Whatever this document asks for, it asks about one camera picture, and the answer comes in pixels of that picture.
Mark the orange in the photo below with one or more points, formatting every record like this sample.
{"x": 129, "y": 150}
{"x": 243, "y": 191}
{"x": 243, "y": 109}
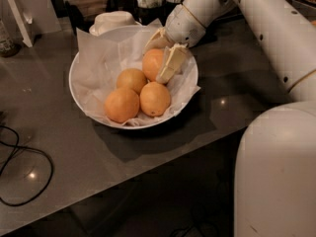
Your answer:
{"x": 121, "y": 105}
{"x": 133, "y": 79}
{"x": 152, "y": 62}
{"x": 155, "y": 99}

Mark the black cup middle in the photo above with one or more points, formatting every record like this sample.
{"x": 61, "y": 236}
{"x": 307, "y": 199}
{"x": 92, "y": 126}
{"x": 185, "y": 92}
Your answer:
{"x": 167, "y": 9}

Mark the glass bottle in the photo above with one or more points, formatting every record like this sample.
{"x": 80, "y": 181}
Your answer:
{"x": 7, "y": 46}

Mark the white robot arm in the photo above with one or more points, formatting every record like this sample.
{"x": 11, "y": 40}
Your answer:
{"x": 275, "y": 169}

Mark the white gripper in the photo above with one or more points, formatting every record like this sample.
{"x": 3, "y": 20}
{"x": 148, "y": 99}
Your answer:
{"x": 182, "y": 27}

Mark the black cup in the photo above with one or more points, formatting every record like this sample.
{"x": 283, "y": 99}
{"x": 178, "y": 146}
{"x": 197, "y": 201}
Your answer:
{"x": 167, "y": 9}
{"x": 148, "y": 15}

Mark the white sign holder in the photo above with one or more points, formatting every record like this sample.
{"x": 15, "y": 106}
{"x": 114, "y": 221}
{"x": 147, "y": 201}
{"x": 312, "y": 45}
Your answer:
{"x": 23, "y": 21}

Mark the white bowl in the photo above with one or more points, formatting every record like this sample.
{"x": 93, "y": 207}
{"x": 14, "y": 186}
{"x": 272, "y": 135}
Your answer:
{"x": 82, "y": 96}

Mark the white paper liner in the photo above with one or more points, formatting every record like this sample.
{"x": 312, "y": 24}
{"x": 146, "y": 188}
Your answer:
{"x": 98, "y": 60}

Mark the black cup left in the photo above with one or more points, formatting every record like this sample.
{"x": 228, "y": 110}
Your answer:
{"x": 148, "y": 15}

